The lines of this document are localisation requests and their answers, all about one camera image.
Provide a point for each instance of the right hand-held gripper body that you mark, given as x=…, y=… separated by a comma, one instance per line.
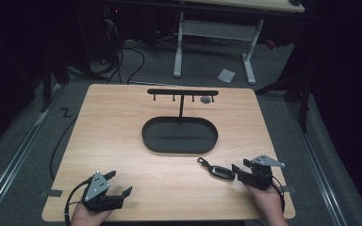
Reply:
x=259, y=174

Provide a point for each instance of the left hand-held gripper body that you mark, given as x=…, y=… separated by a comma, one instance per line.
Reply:
x=96, y=188

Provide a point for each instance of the black car key with clasp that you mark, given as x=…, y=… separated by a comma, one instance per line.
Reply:
x=220, y=172

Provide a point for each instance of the person's right hand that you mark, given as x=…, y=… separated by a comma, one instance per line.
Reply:
x=267, y=204

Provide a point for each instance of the person's left hand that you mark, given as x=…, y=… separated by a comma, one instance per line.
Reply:
x=86, y=218

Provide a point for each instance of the grey tape strip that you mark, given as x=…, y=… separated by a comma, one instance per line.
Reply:
x=52, y=193
x=289, y=189

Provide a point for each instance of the black hook stand with tray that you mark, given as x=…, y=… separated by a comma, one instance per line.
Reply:
x=179, y=135

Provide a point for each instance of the grey round disc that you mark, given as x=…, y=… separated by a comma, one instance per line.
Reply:
x=205, y=100

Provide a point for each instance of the black metal stand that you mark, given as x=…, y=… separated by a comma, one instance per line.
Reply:
x=304, y=103
x=46, y=84

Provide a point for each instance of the grey paper sheet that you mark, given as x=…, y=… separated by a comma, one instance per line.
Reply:
x=226, y=75

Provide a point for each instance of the dark computer tower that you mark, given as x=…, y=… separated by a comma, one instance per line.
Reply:
x=102, y=31

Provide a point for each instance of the metal floor rail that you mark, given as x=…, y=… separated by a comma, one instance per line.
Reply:
x=15, y=157
x=317, y=163

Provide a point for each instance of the desk with grey metal frame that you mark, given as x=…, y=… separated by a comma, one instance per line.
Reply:
x=220, y=30

